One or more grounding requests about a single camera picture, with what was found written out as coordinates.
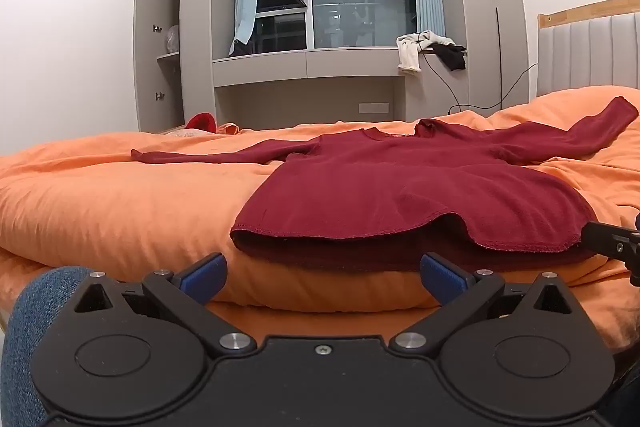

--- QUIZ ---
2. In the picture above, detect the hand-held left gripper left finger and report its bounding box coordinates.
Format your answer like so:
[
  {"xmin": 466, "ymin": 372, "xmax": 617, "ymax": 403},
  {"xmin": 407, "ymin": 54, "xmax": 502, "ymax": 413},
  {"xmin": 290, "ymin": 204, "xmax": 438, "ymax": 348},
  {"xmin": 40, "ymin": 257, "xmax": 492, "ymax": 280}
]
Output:
[{"xmin": 74, "ymin": 252, "xmax": 258, "ymax": 356}]

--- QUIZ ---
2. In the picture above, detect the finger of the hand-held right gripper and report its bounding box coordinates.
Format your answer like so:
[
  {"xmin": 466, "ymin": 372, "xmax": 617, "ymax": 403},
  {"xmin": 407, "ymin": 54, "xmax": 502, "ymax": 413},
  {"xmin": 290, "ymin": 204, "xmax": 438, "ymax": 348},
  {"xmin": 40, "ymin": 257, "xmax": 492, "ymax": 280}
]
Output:
[{"xmin": 581, "ymin": 216, "xmax": 640, "ymax": 288}]

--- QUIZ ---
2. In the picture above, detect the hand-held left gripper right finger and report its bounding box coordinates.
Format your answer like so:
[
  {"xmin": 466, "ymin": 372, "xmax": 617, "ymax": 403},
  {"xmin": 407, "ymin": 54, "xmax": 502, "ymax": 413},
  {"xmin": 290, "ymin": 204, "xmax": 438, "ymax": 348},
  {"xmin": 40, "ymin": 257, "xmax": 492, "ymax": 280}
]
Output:
[{"xmin": 389, "ymin": 252, "xmax": 571, "ymax": 355}]

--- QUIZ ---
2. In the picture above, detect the maroon sweater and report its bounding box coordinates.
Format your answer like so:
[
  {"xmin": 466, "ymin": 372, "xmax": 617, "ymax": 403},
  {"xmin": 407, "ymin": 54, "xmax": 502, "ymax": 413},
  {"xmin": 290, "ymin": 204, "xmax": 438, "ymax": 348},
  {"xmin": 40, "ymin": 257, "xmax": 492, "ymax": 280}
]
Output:
[{"xmin": 131, "ymin": 97, "xmax": 640, "ymax": 272}]

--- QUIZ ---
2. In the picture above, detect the orange blanket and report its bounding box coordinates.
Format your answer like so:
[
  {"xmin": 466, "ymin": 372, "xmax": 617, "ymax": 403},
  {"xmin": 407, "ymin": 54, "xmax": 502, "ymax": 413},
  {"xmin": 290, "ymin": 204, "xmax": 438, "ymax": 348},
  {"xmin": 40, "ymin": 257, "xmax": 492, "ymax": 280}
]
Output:
[{"xmin": 0, "ymin": 85, "xmax": 640, "ymax": 353}]

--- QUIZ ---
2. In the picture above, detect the pale patterned cloth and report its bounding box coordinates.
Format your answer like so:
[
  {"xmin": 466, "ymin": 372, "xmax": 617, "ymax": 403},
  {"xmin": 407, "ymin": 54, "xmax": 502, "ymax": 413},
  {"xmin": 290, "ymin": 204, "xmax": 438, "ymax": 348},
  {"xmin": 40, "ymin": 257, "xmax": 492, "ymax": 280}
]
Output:
[{"xmin": 165, "ymin": 123, "xmax": 242, "ymax": 138}]

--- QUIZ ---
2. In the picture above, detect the red plush item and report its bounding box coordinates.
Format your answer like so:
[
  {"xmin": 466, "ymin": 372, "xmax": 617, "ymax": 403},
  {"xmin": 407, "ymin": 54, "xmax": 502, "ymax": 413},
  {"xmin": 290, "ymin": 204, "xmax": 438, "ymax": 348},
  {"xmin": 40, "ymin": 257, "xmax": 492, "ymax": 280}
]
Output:
[{"xmin": 186, "ymin": 112, "xmax": 217, "ymax": 132}]

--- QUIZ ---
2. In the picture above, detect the person's leg in jeans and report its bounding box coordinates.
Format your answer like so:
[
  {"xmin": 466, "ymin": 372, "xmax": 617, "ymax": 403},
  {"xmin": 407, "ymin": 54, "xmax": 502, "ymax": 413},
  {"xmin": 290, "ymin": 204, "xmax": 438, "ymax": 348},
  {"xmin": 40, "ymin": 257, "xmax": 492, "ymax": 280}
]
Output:
[{"xmin": 0, "ymin": 266, "xmax": 91, "ymax": 427}]

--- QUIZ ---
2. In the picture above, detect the grey padded headboard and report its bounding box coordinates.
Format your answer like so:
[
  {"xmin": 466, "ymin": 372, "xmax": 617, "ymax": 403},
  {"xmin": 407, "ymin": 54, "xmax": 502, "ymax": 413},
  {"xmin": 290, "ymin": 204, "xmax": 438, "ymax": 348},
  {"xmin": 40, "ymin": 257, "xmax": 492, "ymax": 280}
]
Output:
[{"xmin": 536, "ymin": 0, "xmax": 640, "ymax": 100}]

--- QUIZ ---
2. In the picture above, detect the black garment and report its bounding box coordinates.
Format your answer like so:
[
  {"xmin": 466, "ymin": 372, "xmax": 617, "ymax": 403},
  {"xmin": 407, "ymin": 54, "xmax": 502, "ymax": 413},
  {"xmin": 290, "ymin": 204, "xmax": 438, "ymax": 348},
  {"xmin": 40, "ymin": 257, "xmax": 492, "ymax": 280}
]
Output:
[{"xmin": 431, "ymin": 43, "xmax": 468, "ymax": 72}]

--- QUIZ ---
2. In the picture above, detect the white garment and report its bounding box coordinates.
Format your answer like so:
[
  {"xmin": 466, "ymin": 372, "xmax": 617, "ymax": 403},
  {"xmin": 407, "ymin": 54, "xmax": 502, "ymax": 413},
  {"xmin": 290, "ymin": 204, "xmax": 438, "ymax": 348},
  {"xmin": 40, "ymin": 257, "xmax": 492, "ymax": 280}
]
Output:
[{"xmin": 396, "ymin": 29, "xmax": 456, "ymax": 78}]

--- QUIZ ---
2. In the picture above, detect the open grey wardrobe door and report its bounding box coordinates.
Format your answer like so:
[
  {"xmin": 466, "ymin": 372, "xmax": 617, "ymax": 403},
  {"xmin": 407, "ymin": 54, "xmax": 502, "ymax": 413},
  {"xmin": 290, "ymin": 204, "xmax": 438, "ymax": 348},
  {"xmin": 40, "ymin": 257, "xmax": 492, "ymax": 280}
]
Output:
[{"xmin": 132, "ymin": 0, "xmax": 183, "ymax": 134}]

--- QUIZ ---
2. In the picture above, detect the grey window ledge cabinet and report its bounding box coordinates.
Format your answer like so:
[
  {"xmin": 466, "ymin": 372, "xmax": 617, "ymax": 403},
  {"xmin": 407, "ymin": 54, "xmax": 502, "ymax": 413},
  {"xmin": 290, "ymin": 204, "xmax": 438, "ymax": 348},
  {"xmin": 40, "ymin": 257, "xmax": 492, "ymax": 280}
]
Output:
[{"xmin": 212, "ymin": 46, "xmax": 423, "ymax": 128}]

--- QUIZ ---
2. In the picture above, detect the grey wardrobe with shelves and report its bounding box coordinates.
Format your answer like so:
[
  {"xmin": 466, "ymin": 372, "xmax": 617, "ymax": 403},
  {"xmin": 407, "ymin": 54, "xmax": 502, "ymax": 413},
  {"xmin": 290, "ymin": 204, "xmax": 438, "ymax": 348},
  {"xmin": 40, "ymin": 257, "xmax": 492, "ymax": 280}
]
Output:
[{"xmin": 155, "ymin": 0, "xmax": 238, "ymax": 132}]

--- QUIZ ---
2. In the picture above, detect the black cable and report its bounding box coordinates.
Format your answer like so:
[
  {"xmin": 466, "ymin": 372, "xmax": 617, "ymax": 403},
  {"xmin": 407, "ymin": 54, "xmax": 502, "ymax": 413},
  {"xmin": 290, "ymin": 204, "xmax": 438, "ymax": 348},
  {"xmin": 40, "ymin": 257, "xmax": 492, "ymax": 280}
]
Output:
[{"xmin": 422, "ymin": 57, "xmax": 540, "ymax": 115}]

